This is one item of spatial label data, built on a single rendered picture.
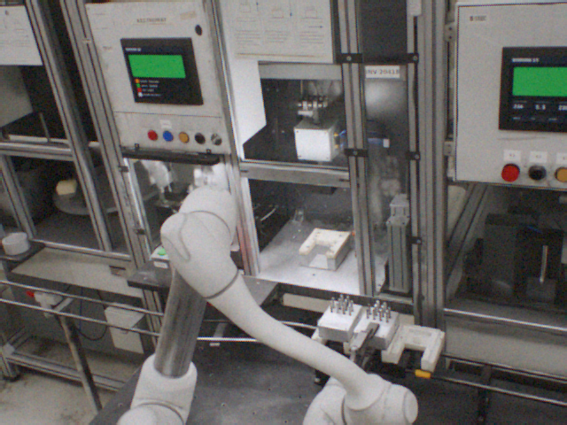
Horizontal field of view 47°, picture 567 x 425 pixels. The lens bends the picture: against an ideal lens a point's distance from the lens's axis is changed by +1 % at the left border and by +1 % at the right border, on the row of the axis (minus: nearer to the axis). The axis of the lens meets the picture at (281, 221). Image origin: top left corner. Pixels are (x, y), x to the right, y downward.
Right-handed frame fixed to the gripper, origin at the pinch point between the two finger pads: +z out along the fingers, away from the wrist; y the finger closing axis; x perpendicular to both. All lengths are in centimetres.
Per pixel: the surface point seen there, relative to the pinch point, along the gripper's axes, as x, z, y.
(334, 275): 22.2, 26.0, 0.9
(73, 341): 118, -7, -24
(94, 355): 175, 46, -89
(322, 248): 30.8, 36.4, 4.3
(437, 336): -16.8, 8.4, -2.1
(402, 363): -8.9, -0.1, -7.2
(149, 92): 72, 14, 67
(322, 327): 14.3, -2.0, 2.0
